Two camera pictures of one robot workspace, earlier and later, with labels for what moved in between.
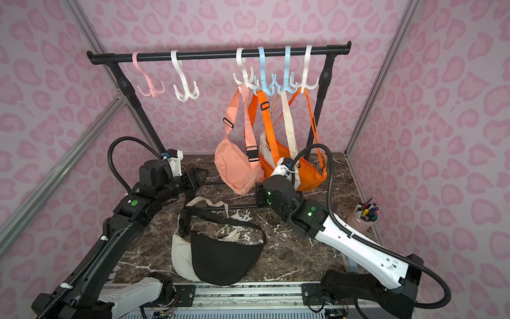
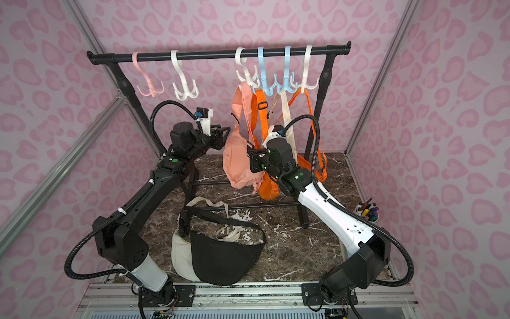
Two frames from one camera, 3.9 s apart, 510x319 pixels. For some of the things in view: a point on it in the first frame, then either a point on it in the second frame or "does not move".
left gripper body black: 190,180 → 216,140
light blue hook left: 269,91 does not move
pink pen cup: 364,216 does not move
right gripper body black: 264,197 → 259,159
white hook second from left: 185,94 does not move
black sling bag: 219,262 does not move
